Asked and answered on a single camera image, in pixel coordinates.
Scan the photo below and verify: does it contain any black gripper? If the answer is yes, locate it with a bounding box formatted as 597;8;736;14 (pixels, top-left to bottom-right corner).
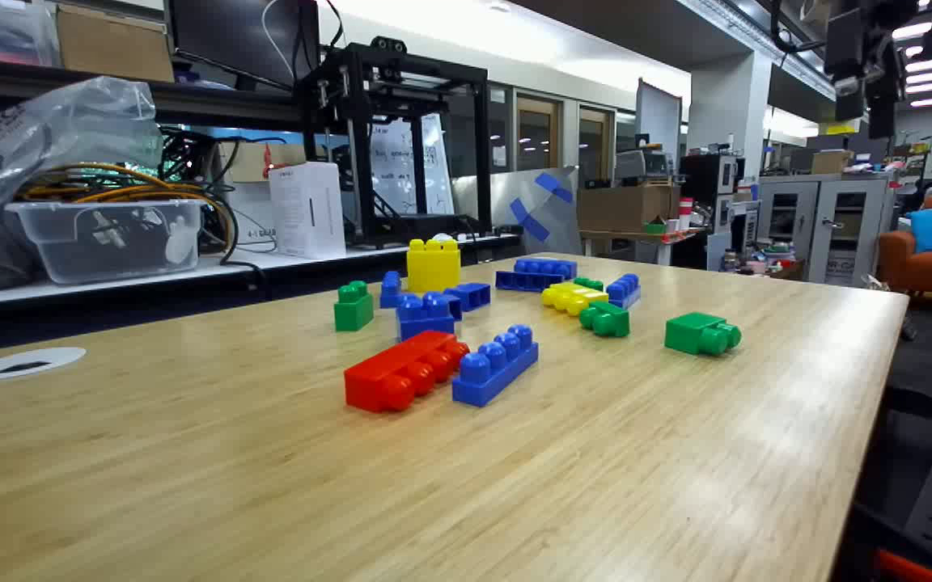
823;5;903;142

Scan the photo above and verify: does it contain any white glass door cabinet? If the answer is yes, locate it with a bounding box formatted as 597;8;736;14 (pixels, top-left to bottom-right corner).
754;175;896;289

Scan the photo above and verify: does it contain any white board panel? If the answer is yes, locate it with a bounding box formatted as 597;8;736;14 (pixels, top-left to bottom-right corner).
634;77;686;180

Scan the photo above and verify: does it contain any orange sofa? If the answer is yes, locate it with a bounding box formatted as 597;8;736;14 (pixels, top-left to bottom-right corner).
875;188;932;303

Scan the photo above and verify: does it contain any large cardboard box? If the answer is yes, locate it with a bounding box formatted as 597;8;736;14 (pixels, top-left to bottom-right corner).
574;180;681;237

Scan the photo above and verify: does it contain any blue tape strip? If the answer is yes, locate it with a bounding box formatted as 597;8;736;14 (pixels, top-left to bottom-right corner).
532;171;574;206
507;194;554;247

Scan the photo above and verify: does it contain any flat yellow toy block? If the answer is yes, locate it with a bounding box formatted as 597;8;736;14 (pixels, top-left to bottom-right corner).
539;279;611;320

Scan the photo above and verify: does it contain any long blue toy block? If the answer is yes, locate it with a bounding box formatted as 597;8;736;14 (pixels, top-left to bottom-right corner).
491;255;578;293
448;322;542;410

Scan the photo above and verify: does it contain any clear acrylic panel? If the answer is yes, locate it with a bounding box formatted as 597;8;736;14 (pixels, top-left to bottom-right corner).
448;166;584;255

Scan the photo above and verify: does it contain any tall yellow toy block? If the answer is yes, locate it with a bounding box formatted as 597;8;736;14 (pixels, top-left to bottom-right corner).
405;234;466;298

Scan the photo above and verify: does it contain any square blue toy block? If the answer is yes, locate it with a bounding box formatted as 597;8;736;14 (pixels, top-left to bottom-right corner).
393;289;466;342

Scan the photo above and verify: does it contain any orange clamp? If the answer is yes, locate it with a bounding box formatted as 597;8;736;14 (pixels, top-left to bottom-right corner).
869;547;932;582

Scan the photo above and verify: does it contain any long red toy block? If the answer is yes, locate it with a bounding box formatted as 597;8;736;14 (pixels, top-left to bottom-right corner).
343;330;472;415

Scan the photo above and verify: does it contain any black monitor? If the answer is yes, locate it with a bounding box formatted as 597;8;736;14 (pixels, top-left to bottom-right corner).
168;0;323;95

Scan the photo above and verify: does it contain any brown cardboard box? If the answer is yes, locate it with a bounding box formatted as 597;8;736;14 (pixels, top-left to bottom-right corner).
56;0;178;83

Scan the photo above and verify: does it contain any clear plastic storage bin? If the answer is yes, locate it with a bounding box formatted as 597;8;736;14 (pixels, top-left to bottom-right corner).
2;194;207;289

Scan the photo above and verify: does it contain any clear plastic bag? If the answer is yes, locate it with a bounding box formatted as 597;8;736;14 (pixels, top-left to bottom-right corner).
0;75;168;293

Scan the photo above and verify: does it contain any white round table grommet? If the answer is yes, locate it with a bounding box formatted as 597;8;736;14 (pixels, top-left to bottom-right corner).
0;342;89;385

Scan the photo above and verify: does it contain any black printer frame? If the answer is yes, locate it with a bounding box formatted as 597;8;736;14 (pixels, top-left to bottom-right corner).
296;36;494;247

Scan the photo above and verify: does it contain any black wall shelf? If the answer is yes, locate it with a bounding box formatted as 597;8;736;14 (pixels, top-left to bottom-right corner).
0;52;307;126

